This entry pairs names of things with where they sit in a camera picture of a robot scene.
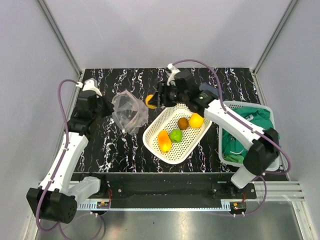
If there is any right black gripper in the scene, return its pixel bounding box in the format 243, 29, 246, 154
148, 81, 188, 108

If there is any green fake lime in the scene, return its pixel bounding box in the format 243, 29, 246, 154
169, 129, 183, 143

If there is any small orange fake tangerine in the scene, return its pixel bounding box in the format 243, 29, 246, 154
144, 94, 157, 110

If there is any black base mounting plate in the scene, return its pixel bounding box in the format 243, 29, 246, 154
78, 182, 256, 201

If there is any clear zip top bag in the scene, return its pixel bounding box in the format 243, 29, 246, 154
112, 90, 149, 136

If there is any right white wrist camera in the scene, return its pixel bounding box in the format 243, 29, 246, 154
166, 63, 181, 86

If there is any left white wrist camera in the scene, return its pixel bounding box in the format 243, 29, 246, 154
76, 78, 103, 97

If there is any orange fake mango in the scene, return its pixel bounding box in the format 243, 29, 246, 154
157, 130, 172, 153

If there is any green cloth garment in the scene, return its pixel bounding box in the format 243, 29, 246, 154
221, 106, 274, 164

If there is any white perforated tray basket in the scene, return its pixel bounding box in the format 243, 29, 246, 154
143, 104, 212, 165

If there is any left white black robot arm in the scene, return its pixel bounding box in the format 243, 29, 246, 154
26, 89, 113, 224

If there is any white laundry basket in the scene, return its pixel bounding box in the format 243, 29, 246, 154
218, 101, 275, 168

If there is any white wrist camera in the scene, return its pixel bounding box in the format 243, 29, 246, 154
76, 78, 103, 97
166, 63, 181, 86

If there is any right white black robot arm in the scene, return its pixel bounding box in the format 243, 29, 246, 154
147, 70, 280, 199

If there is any folded navy blue cloth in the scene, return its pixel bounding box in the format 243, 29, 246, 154
199, 82, 224, 99

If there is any yellow fake orange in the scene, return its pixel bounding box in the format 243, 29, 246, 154
188, 113, 204, 129

